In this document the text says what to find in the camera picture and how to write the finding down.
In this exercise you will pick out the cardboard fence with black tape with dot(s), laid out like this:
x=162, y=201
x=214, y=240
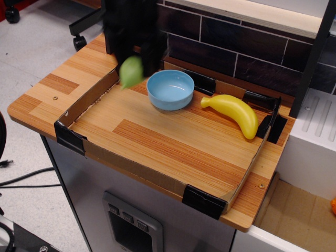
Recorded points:
x=196, y=155

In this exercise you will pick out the light blue plastic bowl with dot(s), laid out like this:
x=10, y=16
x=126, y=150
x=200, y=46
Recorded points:
x=170, y=90

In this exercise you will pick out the white toy sink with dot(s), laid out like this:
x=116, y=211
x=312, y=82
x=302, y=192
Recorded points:
x=308, y=160

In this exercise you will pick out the black chair base with casters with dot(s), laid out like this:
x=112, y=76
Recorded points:
x=83, y=24

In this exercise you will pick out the green toy pear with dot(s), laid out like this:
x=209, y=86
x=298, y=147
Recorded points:
x=131, y=72

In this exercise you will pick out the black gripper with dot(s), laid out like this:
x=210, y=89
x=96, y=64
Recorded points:
x=135, y=23

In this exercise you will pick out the yellow toy banana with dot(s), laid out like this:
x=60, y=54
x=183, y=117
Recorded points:
x=235, y=109

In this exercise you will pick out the grey toy oven control panel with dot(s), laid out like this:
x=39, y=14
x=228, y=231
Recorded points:
x=132, y=229

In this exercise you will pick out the orange toy fruit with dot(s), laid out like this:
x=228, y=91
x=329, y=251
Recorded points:
x=333, y=205

